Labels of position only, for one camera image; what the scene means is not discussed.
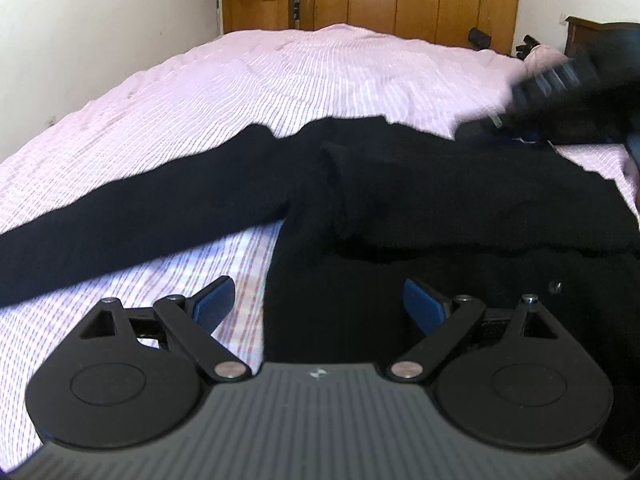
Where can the wooden headboard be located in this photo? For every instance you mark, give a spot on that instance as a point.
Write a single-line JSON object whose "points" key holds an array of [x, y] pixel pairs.
{"points": [[582, 37]]}

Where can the small black box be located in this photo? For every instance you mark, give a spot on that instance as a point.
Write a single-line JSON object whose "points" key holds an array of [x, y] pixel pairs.
{"points": [[479, 38]]}

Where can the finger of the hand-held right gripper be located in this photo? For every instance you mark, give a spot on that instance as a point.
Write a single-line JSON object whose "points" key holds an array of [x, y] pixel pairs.
{"points": [[487, 127]]}

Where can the pink striped bed sheet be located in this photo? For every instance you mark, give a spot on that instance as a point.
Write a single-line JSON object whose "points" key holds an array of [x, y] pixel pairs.
{"points": [[225, 95]]}

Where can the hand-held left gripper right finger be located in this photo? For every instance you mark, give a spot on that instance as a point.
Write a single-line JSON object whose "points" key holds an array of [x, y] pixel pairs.
{"points": [[422, 305]]}

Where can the black sweater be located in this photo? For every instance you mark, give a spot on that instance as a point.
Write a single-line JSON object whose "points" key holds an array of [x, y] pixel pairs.
{"points": [[400, 200]]}

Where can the pink folded blanket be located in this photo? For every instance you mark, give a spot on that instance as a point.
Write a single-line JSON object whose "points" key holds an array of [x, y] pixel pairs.
{"points": [[545, 62]]}

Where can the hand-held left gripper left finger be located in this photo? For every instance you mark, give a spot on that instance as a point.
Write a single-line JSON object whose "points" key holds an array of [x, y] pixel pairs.
{"points": [[214, 305]]}

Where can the small black object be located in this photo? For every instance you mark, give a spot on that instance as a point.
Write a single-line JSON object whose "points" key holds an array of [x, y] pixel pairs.
{"points": [[526, 46]]}

